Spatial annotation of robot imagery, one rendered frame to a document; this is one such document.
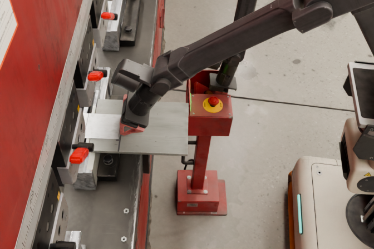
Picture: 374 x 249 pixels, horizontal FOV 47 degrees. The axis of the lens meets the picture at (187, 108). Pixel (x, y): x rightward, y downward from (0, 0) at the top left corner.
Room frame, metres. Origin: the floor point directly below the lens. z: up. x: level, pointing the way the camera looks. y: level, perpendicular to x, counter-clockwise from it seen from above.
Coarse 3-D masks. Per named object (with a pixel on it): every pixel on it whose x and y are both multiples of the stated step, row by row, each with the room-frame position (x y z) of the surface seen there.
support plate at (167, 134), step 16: (96, 112) 0.76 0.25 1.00; (112, 112) 0.76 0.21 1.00; (160, 112) 0.78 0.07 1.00; (176, 112) 0.78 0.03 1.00; (128, 128) 0.71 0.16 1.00; (160, 128) 0.72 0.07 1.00; (176, 128) 0.72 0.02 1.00; (96, 144) 0.65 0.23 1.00; (112, 144) 0.65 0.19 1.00; (128, 144) 0.66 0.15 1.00; (144, 144) 0.66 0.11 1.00; (160, 144) 0.67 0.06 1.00; (176, 144) 0.67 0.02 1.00
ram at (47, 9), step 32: (32, 0) 0.48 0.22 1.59; (64, 0) 0.61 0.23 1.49; (32, 32) 0.45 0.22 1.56; (64, 32) 0.58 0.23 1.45; (32, 64) 0.42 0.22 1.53; (64, 64) 0.54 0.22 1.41; (0, 96) 0.31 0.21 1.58; (32, 96) 0.39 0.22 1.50; (64, 96) 0.50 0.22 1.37; (0, 128) 0.29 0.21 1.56; (32, 128) 0.36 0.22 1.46; (0, 160) 0.26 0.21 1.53; (32, 160) 0.32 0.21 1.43; (0, 192) 0.23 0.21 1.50; (0, 224) 0.21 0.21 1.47; (32, 224) 0.26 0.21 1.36
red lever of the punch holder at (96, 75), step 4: (88, 72) 0.67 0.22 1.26; (92, 72) 0.62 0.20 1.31; (96, 72) 0.63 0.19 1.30; (100, 72) 0.64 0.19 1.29; (104, 72) 0.67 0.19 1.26; (88, 76) 0.60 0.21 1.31; (92, 76) 0.60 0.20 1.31; (96, 76) 0.61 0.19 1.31; (100, 76) 0.62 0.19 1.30; (104, 76) 0.66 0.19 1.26; (92, 80) 0.60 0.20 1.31; (96, 80) 0.60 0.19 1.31
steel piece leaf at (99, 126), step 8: (88, 120) 0.73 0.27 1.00; (96, 120) 0.73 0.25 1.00; (104, 120) 0.73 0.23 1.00; (112, 120) 0.73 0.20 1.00; (88, 128) 0.70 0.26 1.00; (96, 128) 0.70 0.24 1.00; (104, 128) 0.70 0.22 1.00; (112, 128) 0.70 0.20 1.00; (88, 136) 0.67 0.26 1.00; (96, 136) 0.67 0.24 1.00; (104, 136) 0.68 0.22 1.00; (112, 136) 0.68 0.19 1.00
